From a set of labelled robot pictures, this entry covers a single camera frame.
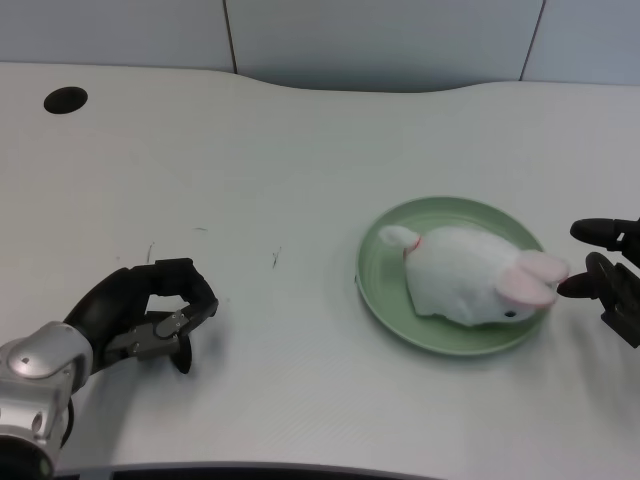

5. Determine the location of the green round plate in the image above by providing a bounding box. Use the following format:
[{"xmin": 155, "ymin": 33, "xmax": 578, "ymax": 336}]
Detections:
[{"xmin": 353, "ymin": 196, "xmax": 555, "ymax": 357}]

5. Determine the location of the white plush rabbit doll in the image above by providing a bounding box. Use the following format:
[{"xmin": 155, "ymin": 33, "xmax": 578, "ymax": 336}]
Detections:
[{"xmin": 377, "ymin": 225, "xmax": 570, "ymax": 328}]

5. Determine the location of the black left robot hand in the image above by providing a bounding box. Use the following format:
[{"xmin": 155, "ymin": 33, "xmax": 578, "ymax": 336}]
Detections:
[{"xmin": 63, "ymin": 257, "xmax": 220, "ymax": 375}]

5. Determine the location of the black table cable hole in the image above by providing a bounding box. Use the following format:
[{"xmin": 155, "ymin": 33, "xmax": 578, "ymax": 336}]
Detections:
[{"xmin": 43, "ymin": 86, "xmax": 89, "ymax": 115}]

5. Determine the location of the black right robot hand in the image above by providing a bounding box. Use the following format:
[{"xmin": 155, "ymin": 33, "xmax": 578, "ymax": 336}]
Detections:
[{"xmin": 556, "ymin": 216, "xmax": 640, "ymax": 350}]

